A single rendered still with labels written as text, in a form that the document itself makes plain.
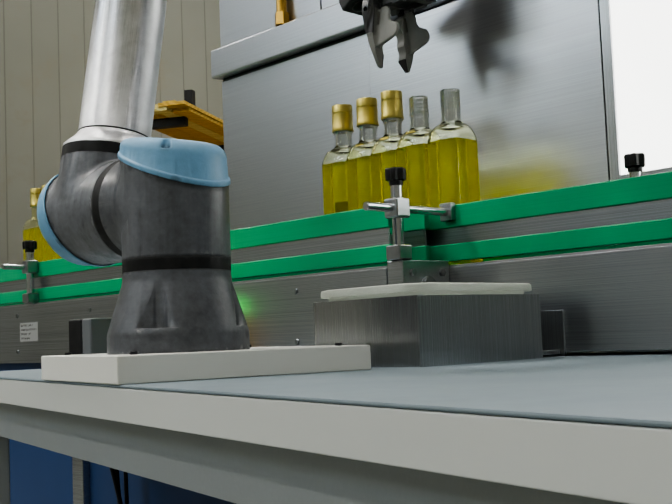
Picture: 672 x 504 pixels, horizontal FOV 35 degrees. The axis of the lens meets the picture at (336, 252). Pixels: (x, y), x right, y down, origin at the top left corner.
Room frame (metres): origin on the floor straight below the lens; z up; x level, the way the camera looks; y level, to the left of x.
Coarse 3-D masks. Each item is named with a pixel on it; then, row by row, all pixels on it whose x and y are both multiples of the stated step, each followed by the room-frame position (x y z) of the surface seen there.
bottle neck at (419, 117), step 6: (414, 96) 1.56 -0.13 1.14; (420, 96) 1.56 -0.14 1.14; (426, 96) 1.56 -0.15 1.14; (414, 102) 1.56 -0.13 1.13; (420, 102) 1.56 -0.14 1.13; (426, 102) 1.56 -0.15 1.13; (414, 108) 1.56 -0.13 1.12; (420, 108) 1.56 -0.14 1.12; (426, 108) 1.56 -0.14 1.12; (414, 114) 1.56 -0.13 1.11; (420, 114) 1.56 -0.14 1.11; (426, 114) 1.56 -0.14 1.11; (414, 120) 1.56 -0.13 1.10; (420, 120) 1.56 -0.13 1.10; (426, 120) 1.56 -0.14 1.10; (414, 126) 1.56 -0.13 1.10; (420, 126) 1.56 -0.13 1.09; (426, 126) 1.56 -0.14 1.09
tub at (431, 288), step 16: (352, 288) 1.21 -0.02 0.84; (368, 288) 1.19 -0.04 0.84; (384, 288) 1.17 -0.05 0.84; (400, 288) 1.15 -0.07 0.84; (416, 288) 1.15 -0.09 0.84; (432, 288) 1.15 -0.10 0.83; (448, 288) 1.17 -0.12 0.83; (464, 288) 1.19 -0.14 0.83; (480, 288) 1.21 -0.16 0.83; (496, 288) 1.23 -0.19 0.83; (512, 288) 1.25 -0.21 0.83; (528, 288) 1.27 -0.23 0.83
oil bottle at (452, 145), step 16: (448, 128) 1.50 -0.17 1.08; (464, 128) 1.51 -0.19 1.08; (432, 144) 1.52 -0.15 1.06; (448, 144) 1.50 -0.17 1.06; (464, 144) 1.51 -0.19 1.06; (432, 160) 1.52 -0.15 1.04; (448, 160) 1.50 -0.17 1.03; (464, 160) 1.51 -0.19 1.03; (432, 176) 1.53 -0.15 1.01; (448, 176) 1.50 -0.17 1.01; (464, 176) 1.50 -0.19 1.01; (432, 192) 1.53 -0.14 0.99; (448, 192) 1.50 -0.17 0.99; (464, 192) 1.50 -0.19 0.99
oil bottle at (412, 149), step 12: (408, 132) 1.56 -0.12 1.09; (420, 132) 1.54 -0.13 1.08; (408, 144) 1.55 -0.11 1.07; (420, 144) 1.54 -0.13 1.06; (408, 156) 1.55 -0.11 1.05; (420, 156) 1.54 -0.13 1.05; (408, 168) 1.55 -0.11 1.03; (420, 168) 1.54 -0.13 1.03; (408, 180) 1.55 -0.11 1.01; (420, 180) 1.54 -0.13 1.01; (408, 192) 1.55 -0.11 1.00; (420, 192) 1.54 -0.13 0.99; (420, 204) 1.54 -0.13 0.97
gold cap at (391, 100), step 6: (390, 90) 1.60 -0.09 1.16; (396, 90) 1.60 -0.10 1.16; (384, 96) 1.60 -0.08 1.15; (390, 96) 1.60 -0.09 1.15; (396, 96) 1.60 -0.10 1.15; (384, 102) 1.60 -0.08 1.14; (390, 102) 1.60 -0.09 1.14; (396, 102) 1.60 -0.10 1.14; (402, 102) 1.61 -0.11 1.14; (384, 108) 1.60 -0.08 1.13; (390, 108) 1.60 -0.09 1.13; (396, 108) 1.60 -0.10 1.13; (402, 108) 1.61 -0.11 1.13; (384, 114) 1.60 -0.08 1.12; (390, 114) 1.60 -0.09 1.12; (396, 114) 1.60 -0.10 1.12; (402, 114) 1.61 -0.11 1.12
